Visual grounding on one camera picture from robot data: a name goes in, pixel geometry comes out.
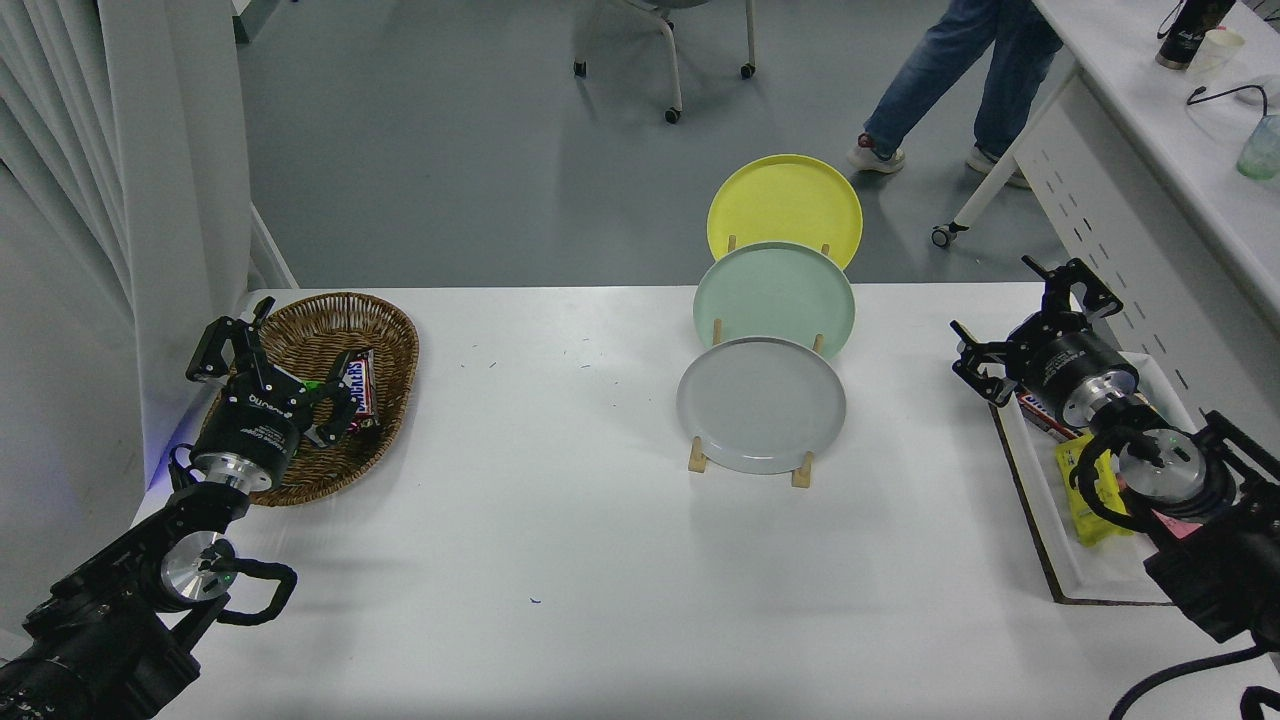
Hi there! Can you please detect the white wheeled desk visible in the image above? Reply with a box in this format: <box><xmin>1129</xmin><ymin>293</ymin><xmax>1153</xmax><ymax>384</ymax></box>
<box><xmin>930</xmin><ymin>0</ymin><xmax>1280</xmax><ymax>431</ymax></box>

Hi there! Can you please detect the grey round plate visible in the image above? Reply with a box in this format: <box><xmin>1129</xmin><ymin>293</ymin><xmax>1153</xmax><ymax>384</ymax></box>
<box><xmin>676</xmin><ymin>336</ymin><xmax>848</xmax><ymax>476</ymax></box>

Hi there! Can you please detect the wheeled office chair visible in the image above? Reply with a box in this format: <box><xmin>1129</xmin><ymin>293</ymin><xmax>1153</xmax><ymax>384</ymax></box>
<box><xmin>573</xmin><ymin>0</ymin><xmax>758</xmax><ymax>125</ymax></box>

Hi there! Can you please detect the wooden plate rack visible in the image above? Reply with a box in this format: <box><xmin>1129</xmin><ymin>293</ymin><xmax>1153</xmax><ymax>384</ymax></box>
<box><xmin>688</xmin><ymin>235</ymin><xmax>831</xmax><ymax>489</ymax></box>

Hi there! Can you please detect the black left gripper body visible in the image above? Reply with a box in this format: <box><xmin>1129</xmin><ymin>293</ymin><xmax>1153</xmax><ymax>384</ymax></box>
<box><xmin>196</xmin><ymin>368</ymin><xmax>317</xmax><ymax>473</ymax></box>

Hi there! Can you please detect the white curtain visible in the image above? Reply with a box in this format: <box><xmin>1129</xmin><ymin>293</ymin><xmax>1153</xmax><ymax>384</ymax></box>
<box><xmin>0</xmin><ymin>0</ymin><xmax>253</xmax><ymax>631</ymax></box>

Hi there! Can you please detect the brown wicker basket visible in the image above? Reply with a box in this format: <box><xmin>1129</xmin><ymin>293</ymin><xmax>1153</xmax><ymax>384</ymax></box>
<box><xmin>196</xmin><ymin>292</ymin><xmax>421</xmax><ymax>507</ymax></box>

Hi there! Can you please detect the person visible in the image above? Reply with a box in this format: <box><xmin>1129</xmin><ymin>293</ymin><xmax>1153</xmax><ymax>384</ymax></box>
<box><xmin>848</xmin><ymin>0</ymin><xmax>1063</xmax><ymax>189</ymax></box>

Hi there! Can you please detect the yellow snack packet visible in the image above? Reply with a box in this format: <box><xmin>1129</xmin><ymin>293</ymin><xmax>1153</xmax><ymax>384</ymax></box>
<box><xmin>1055</xmin><ymin>432</ymin><xmax>1136</xmax><ymax>548</ymax></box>

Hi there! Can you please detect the yellow round plate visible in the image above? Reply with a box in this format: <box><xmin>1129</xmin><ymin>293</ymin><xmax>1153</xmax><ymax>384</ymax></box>
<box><xmin>707</xmin><ymin>154</ymin><xmax>864</xmax><ymax>271</ymax></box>

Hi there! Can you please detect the black bottle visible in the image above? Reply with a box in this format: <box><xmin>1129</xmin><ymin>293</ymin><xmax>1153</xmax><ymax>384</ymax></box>
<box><xmin>1156</xmin><ymin>0</ymin><xmax>1236</xmax><ymax>71</ymax></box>

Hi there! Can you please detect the white paper cup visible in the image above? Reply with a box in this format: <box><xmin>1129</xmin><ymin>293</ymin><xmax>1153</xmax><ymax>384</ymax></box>
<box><xmin>1186</xmin><ymin>28</ymin><xmax>1246</xmax><ymax>83</ymax></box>

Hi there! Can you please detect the white rectangular tray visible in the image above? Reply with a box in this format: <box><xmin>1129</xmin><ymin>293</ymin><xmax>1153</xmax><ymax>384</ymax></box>
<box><xmin>990</xmin><ymin>350</ymin><xmax>1201</xmax><ymax>606</ymax></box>

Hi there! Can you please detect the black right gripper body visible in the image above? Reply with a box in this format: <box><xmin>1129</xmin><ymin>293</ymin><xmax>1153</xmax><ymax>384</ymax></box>
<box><xmin>1008</xmin><ymin>312</ymin><xmax>1137</xmax><ymax>421</ymax></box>

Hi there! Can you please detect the black cable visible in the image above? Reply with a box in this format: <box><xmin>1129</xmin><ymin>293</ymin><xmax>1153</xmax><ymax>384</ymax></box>
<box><xmin>1187</xmin><ymin>84</ymin><xmax>1270</xmax><ymax>119</ymax></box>

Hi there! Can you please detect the brown Snickers bar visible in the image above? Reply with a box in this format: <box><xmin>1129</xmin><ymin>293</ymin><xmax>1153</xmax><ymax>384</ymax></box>
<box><xmin>1015</xmin><ymin>390</ymin><xmax>1081</xmax><ymax>443</ymax></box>
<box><xmin>343</xmin><ymin>348</ymin><xmax>381</xmax><ymax>429</ymax></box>

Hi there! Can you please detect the mint green round plate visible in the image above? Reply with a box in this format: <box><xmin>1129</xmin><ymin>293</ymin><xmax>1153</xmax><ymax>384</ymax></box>
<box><xmin>693</xmin><ymin>242</ymin><xmax>857</xmax><ymax>361</ymax></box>

